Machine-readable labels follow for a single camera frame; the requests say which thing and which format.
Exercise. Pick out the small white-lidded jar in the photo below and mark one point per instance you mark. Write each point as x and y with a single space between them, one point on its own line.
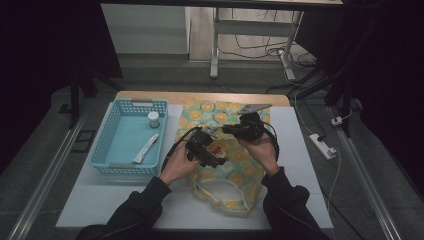
153 119

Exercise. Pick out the white-legged desk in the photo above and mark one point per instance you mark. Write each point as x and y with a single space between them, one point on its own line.
253 28

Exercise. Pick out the person's left hand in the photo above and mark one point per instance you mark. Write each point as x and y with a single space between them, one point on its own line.
176 165

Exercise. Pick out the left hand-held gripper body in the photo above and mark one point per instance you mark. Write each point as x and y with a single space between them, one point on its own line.
198 146

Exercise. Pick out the aluminium rail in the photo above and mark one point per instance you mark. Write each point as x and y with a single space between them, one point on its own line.
46 180
366 180

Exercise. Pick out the black metal stand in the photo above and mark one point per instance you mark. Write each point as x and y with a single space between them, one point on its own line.
75 100
343 96

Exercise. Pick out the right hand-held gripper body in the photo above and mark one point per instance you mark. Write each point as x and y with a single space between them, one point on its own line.
252 128

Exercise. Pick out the white table mat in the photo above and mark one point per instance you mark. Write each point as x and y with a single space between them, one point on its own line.
293 150

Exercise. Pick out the person's right hand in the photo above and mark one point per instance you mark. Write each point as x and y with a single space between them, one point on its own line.
263 153

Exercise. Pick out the white partition panel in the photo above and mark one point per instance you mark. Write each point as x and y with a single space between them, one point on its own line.
143 30

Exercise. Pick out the white power strip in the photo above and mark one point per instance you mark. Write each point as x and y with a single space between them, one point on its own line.
321 146

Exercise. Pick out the blue plastic basket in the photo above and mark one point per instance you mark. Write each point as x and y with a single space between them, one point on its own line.
128 146

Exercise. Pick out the small white adapter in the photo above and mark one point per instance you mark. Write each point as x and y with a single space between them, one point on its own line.
337 121

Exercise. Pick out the black floor plate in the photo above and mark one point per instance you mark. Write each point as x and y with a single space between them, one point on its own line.
84 141

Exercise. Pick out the white tube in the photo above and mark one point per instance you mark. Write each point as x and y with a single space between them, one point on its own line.
146 148

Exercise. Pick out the dark curtain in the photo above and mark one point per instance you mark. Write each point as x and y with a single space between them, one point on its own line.
390 83
36 66

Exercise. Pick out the floral cloth tote bag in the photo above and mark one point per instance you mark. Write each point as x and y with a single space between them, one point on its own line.
240 170

